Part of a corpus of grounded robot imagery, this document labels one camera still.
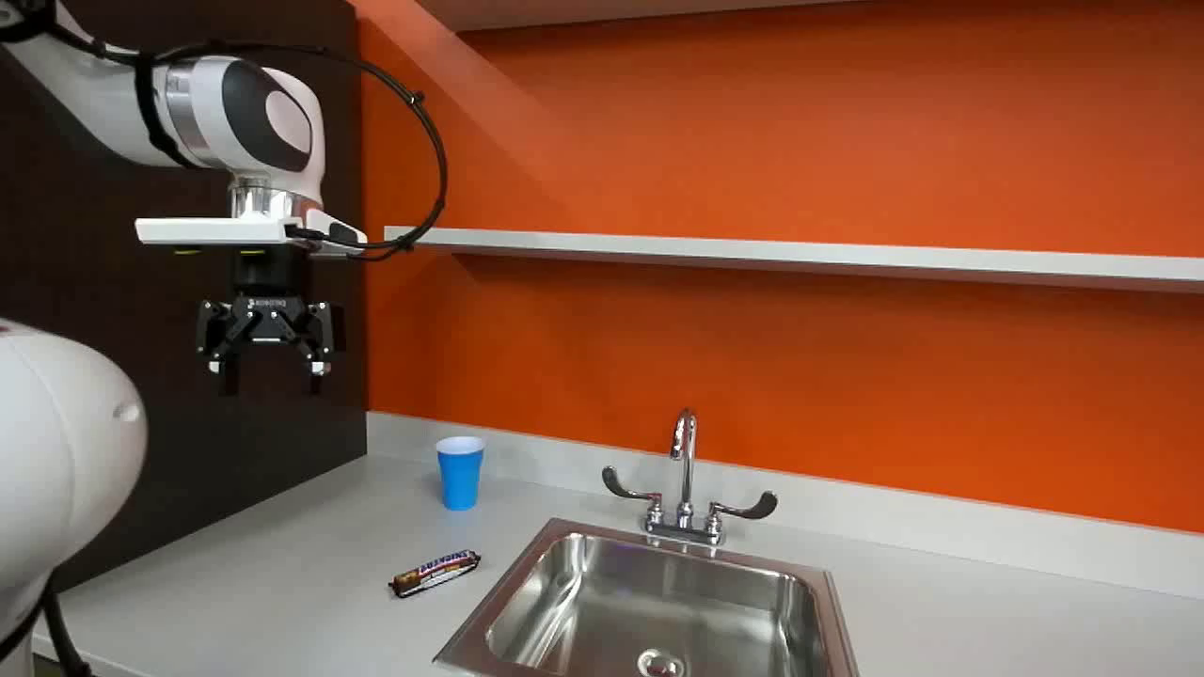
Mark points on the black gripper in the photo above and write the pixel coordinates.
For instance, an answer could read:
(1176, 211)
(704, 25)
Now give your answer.
(267, 308)

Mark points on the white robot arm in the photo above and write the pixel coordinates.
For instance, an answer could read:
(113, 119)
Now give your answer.
(74, 426)

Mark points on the blue plastic cup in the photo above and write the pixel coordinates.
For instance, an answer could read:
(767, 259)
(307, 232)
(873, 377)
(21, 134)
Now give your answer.
(459, 468)

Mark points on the stainless steel sink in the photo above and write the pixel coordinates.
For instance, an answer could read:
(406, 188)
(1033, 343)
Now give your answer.
(608, 604)

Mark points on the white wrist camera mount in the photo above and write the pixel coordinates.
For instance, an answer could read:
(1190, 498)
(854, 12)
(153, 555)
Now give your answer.
(318, 237)

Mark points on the white wall shelf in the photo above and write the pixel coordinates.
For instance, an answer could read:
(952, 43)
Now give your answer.
(900, 259)

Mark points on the chrome faucet with black handles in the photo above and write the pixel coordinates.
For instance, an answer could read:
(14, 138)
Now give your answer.
(682, 518)

